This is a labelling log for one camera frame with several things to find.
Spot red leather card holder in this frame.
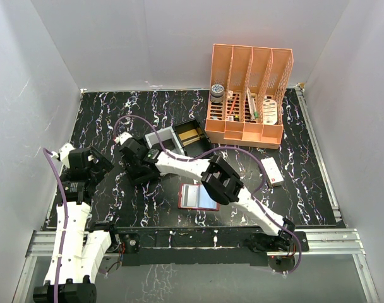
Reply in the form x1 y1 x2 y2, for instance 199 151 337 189
178 184 220 211

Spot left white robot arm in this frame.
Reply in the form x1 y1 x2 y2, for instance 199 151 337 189
32 143 117 302

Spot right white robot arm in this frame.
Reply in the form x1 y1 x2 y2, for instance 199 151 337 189
114 132 299 250

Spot grey plastic tray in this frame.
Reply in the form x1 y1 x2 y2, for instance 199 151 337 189
144 126 186 156

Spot black open tray box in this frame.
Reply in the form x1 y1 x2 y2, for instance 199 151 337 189
173 119 213 157

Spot small round jar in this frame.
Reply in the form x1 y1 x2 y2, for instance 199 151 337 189
210 83 225 104

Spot white small box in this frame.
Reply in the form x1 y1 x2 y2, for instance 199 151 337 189
261 157 284 187

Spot orange plastic file organizer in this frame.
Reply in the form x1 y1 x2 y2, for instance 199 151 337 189
205 44 294 149

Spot white label packet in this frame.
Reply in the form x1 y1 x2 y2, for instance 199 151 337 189
262 98 278 125

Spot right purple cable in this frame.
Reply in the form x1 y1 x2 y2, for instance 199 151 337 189
112 115 303 275

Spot black front mounting rail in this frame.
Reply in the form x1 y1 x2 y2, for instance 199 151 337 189
117 225 275 268

